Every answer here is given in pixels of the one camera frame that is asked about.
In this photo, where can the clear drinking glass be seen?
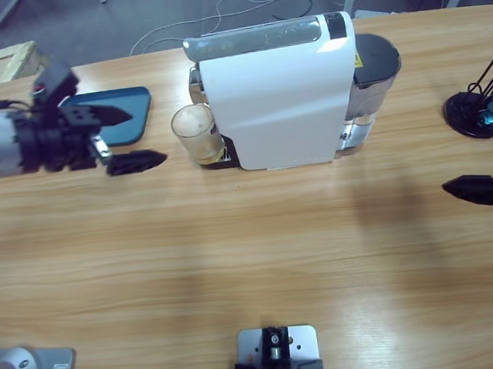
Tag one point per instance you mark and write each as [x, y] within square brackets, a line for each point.
[195, 128]

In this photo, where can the white capsule coffee machine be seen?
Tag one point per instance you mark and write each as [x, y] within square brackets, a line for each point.
[274, 105]

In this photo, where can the blue plastic tray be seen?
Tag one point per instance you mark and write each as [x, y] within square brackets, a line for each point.
[135, 99]

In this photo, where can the black capsule holder stand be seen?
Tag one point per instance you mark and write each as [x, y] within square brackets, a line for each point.
[458, 110]

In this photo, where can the chrome grid drip tray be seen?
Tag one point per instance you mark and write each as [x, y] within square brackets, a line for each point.
[232, 151]

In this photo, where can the wooden crate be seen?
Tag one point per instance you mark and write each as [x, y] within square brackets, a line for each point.
[6, 62]

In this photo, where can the water tank with black lid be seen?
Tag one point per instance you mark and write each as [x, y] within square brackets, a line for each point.
[375, 54]

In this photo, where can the yellow warning sticker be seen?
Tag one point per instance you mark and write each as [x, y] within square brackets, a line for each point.
[358, 60]

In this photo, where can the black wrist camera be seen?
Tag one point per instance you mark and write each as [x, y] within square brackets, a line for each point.
[54, 80]

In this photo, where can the white block with dark post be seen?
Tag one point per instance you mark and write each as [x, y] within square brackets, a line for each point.
[276, 349]

